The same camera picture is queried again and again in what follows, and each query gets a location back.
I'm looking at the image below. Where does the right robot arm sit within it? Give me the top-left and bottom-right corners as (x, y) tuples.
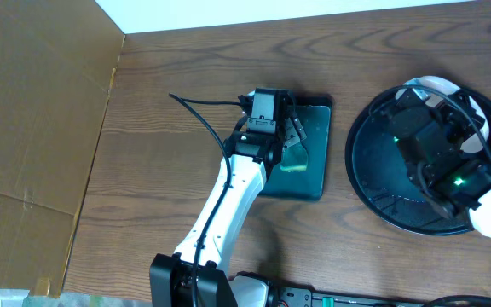
(378, 84), (491, 238)

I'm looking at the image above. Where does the cardboard sheet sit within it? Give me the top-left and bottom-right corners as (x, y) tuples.
(0, 0), (124, 297)

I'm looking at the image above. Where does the black rectangular water tray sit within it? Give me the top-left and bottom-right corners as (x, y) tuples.
(260, 95), (333, 201)

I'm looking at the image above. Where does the green yellow sponge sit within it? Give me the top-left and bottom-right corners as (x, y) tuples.
(280, 142), (309, 172)

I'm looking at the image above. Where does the black round tray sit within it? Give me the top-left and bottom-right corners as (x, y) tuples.
(345, 87), (491, 236)

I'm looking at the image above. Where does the white plate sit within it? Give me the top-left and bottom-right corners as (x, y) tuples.
(405, 76), (490, 154)

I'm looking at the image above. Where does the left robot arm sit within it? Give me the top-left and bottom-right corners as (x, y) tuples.
(149, 88), (309, 306)

